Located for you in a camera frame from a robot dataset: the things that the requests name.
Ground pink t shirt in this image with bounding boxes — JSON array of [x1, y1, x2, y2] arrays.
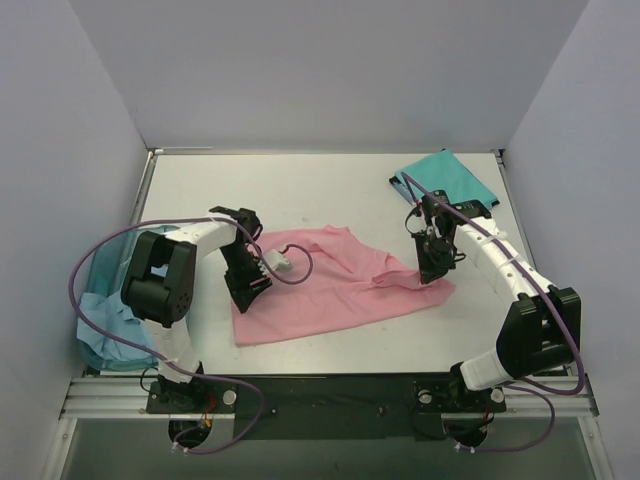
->
[[231, 225, 455, 347]]

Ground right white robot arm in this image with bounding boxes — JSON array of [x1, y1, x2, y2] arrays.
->
[[411, 191, 582, 409]]

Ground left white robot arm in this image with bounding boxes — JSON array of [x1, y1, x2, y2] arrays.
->
[[121, 207, 272, 412]]

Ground dark folded shirt underneath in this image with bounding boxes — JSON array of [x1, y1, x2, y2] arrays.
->
[[389, 176, 420, 205]]

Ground teal folded t shirt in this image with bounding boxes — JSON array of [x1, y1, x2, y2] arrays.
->
[[392, 149, 499, 210]]

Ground light blue t shirt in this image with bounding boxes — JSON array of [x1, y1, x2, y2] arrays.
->
[[77, 292, 157, 367]]

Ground teal plastic bin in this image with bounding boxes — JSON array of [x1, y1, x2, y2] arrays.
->
[[76, 230, 158, 372]]

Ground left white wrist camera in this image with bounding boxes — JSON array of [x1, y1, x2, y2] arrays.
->
[[264, 250, 292, 273]]

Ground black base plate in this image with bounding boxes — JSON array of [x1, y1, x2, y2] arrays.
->
[[146, 373, 506, 447]]

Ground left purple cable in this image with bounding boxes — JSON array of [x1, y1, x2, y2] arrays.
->
[[67, 216, 316, 456]]

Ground aluminium front rail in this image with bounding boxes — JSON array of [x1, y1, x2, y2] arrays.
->
[[60, 376, 169, 420]]

